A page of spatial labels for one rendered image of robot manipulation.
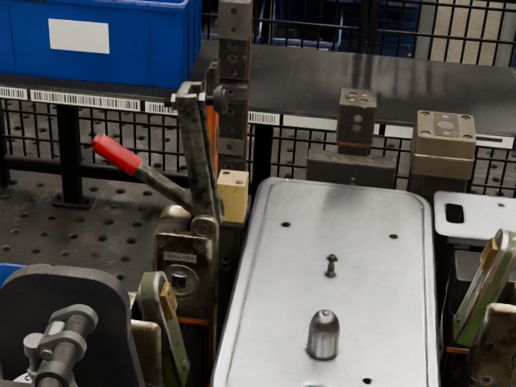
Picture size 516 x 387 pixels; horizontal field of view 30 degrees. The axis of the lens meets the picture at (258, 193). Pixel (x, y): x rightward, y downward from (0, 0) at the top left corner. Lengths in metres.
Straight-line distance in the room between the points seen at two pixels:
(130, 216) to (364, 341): 0.79
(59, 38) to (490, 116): 0.62
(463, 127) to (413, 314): 0.34
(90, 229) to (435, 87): 0.63
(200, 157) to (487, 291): 0.32
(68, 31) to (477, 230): 0.63
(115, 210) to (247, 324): 0.75
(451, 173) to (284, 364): 0.43
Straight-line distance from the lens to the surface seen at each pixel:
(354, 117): 1.29
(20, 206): 1.76
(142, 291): 0.89
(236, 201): 1.12
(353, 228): 1.17
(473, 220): 1.22
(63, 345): 0.72
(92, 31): 1.39
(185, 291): 1.10
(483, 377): 1.07
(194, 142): 1.00
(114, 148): 1.04
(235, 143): 1.35
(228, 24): 1.27
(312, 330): 0.96
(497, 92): 1.47
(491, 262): 1.00
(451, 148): 1.27
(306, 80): 1.44
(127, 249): 1.63
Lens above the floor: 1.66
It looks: 33 degrees down
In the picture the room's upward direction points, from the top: 3 degrees clockwise
